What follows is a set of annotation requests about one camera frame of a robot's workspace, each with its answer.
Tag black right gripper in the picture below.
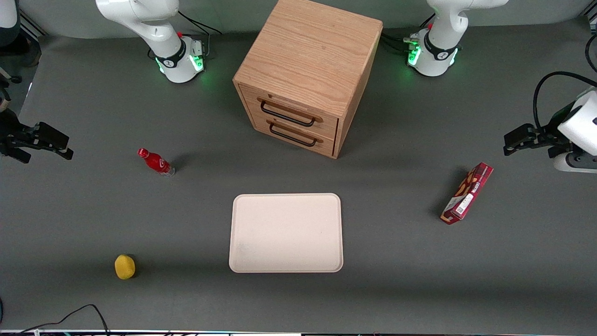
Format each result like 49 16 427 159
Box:
0 110 74 161

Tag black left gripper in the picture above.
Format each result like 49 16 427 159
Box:
503 103 580 156

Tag red coke bottle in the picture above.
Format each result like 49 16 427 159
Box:
137 147 176 177

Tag beige plastic tray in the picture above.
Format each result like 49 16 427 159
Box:
229 193 344 273

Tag red snack box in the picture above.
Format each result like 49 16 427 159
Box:
440 162 494 225

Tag yellow lemon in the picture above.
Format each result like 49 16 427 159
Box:
114 254 137 280

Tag wooden drawer front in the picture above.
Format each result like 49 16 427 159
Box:
251 116 336 157
239 85 340 140

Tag wooden drawer cabinet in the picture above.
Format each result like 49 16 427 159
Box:
232 0 384 160

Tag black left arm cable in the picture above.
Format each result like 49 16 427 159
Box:
533 71 597 132

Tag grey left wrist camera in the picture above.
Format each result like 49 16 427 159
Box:
548 145 597 174

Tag black hanging cable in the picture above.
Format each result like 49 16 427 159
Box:
585 34 597 73

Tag black left base cable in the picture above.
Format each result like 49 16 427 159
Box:
380 14 437 55

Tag black base cable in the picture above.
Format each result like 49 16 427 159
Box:
177 9 223 59
380 14 437 55

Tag black cable on table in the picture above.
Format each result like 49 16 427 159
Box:
14 304 111 336

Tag black right base cable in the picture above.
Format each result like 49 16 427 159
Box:
177 9 223 59

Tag black metal drawer handle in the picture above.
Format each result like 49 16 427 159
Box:
260 100 316 127
269 121 318 147

